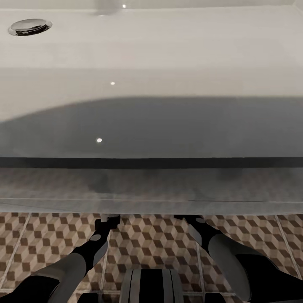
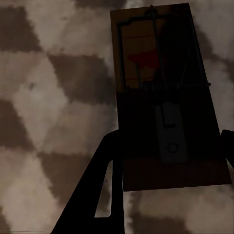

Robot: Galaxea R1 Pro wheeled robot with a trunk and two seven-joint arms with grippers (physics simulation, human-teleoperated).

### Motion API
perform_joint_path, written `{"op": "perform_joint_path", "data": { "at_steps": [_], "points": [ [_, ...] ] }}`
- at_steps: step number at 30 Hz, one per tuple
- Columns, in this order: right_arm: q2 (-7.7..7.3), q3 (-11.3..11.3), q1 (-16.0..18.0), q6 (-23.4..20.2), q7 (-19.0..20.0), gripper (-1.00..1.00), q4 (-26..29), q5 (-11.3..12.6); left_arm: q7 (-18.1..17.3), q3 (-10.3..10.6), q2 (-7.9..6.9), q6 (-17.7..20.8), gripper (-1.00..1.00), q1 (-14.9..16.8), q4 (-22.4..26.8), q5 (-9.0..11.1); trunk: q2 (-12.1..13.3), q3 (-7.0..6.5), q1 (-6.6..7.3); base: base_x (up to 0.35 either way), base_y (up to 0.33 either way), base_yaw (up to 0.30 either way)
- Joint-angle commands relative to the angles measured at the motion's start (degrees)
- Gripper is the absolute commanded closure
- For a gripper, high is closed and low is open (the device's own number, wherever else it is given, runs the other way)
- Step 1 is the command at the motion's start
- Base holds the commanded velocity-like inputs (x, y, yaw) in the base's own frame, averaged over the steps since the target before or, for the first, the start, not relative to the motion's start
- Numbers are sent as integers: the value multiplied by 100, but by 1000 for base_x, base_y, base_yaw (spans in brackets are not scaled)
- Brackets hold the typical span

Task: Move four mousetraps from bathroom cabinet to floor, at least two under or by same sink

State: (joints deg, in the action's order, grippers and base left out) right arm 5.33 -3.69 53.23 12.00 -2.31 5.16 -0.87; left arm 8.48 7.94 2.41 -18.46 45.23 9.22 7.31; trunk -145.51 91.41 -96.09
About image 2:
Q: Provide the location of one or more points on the mousetrap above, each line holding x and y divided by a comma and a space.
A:
169, 134

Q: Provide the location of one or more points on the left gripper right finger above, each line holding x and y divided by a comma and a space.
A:
227, 138

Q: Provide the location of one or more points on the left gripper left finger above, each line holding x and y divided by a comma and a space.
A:
78, 217

